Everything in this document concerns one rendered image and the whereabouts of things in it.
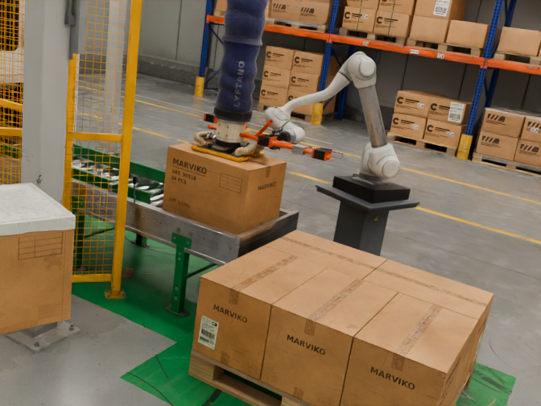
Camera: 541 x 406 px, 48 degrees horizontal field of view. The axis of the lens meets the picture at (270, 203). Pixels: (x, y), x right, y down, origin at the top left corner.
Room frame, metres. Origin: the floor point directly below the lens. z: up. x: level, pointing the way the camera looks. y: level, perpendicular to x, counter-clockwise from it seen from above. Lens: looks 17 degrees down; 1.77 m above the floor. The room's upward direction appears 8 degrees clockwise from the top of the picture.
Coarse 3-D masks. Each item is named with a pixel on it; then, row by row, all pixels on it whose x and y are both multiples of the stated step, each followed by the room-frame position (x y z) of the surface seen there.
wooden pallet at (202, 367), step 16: (192, 352) 2.67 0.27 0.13; (192, 368) 2.66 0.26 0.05; (208, 368) 2.62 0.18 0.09; (224, 368) 2.58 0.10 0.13; (224, 384) 2.60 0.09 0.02; (240, 384) 2.62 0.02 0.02; (464, 384) 2.76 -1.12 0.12; (256, 400) 2.51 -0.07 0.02; (272, 400) 2.53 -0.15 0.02; (288, 400) 2.41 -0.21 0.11
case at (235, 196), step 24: (192, 144) 3.68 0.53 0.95; (168, 168) 3.54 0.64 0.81; (192, 168) 3.45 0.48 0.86; (216, 168) 3.36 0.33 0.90; (240, 168) 3.28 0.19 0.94; (264, 168) 3.38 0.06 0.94; (168, 192) 3.53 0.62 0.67; (192, 192) 3.44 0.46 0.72; (216, 192) 3.35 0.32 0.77; (240, 192) 3.27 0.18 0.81; (264, 192) 3.41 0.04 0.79; (192, 216) 3.43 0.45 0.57; (216, 216) 3.34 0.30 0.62; (240, 216) 3.26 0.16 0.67; (264, 216) 3.44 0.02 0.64
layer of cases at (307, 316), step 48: (288, 240) 3.34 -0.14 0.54; (240, 288) 2.60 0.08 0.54; (288, 288) 2.68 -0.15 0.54; (336, 288) 2.76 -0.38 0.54; (384, 288) 2.85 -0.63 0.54; (432, 288) 2.94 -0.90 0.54; (240, 336) 2.55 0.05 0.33; (288, 336) 2.44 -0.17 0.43; (336, 336) 2.34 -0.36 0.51; (384, 336) 2.34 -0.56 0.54; (432, 336) 2.41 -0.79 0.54; (480, 336) 2.88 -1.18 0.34; (288, 384) 2.42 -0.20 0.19; (336, 384) 2.32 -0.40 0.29; (384, 384) 2.22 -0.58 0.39; (432, 384) 2.14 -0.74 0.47
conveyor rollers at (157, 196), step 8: (80, 160) 4.38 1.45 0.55; (96, 168) 4.27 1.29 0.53; (104, 168) 4.24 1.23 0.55; (112, 168) 4.30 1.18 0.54; (104, 176) 4.09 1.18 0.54; (112, 176) 4.07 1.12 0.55; (128, 184) 3.95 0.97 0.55; (136, 184) 4.00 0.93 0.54; (144, 184) 4.07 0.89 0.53; (152, 184) 4.03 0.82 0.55; (160, 184) 4.09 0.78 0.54; (152, 192) 3.88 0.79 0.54; (160, 192) 3.94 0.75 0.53; (152, 200) 3.74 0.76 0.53; (160, 200) 3.81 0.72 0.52; (160, 208) 3.56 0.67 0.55
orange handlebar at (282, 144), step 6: (210, 126) 3.62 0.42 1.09; (216, 126) 3.61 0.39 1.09; (246, 126) 3.82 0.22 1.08; (246, 138) 3.51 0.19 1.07; (252, 138) 3.49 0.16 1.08; (276, 144) 3.42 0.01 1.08; (282, 144) 3.40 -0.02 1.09; (288, 144) 3.43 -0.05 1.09; (294, 144) 3.43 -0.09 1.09; (306, 150) 3.34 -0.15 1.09; (330, 156) 3.29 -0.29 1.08
